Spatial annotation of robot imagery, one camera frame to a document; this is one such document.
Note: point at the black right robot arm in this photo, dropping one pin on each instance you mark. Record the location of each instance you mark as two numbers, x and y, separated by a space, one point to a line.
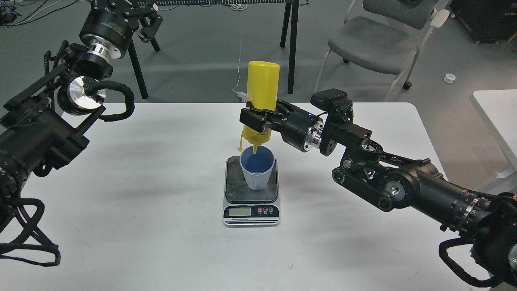
483 255

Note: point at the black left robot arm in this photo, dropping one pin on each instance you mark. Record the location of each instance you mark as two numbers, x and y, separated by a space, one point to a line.
45 124

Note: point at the small white floor spool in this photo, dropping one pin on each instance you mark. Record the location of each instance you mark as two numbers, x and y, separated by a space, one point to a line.
449 78

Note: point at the yellow squeeze bottle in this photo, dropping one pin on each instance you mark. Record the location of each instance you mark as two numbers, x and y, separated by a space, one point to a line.
262 88

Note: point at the white side table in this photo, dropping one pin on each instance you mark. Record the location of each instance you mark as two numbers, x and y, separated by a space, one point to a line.
498 110

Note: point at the grey office chair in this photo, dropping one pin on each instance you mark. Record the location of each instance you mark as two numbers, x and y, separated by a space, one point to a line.
382 48

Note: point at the black box in corner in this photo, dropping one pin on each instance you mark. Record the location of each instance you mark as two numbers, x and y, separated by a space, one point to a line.
486 21

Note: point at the digital kitchen scale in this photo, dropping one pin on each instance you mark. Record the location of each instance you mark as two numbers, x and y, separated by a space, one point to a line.
245 207

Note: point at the blue ribbed cup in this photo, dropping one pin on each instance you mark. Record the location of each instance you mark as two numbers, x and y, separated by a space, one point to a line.
257 166

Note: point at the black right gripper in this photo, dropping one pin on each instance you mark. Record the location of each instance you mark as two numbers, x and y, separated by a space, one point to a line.
301 129

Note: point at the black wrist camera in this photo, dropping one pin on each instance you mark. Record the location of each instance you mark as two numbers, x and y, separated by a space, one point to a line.
332 100

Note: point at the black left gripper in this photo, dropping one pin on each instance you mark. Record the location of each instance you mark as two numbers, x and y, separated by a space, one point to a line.
105 24

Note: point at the black legged background table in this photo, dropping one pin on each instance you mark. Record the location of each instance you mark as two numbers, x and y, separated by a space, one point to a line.
202 53

